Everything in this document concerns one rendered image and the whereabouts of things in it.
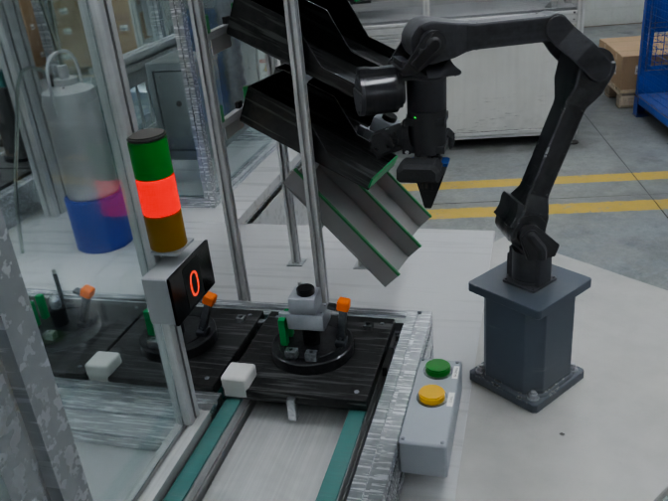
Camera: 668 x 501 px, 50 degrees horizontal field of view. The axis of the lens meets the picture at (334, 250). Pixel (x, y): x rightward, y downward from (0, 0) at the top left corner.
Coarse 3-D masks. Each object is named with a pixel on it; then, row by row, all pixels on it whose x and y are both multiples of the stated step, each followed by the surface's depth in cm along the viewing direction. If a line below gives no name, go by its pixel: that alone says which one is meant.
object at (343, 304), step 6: (342, 300) 116; (348, 300) 116; (330, 306) 117; (336, 306) 117; (342, 306) 115; (348, 306) 115; (342, 312) 116; (342, 318) 117; (342, 324) 117; (342, 330) 118; (342, 336) 118
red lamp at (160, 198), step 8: (136, 184) 91; (144, 184) 90; (152, 184) 90; (160, 184) 90; (168, 184) 91; (144, 192) 91; (152, 192) 91; (160, 192) 91; (168, 192) 91; (176, 192) 93; (144, 200) 91; (152, 200) 91; (160, 200) 91; (168, 200) 92; (176, 200) 93; (144, 208) 92; (152, 208) 92; (160, 208) 92; (168, 208) 92; (176, 208) 93; (152, 216) 92; (160, 216) 92
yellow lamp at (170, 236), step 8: (144, 216) 93; (168, 216) 93; (176, 216) 93; (152, 224) 93; (160, 224) 92; (168, 224) 93; (176, 224) 94; (152, 232) 93; (160, 232) 93; (168, 232) 93; (176, 232) 94; (184, 232) 95; (152, 240) 94; (160, 240) 93; (168, 240) 94; (176, 240) 94; (184, 240) 95; (152, 248) 95; (160, 248) 94; (168, 248) 94; (176, 248) 94
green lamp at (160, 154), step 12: (132, 144) 88; (144, 144) 88; (156, 144) 88; (168, 144) 91; (132, 156) 89; (144, 156) 88; (156, 156) 89; (168, 156) 90; (132, 168) 91; (144, 168) 89; (156, 168) 89; (168, 168) 91; (144, 180) 90; (156, 180) 90
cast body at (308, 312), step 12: (300, 288) 117; (312, 288) 116; (288, 300) 116; (300, 300) 116; (312, 300) 115; (288, 312) 118; (300, 312) 117; (312, 312) 116; (324, 312) 117; (288, 324) 118; (300, 324) 118; (312, 324) 117; (324, 324) 117
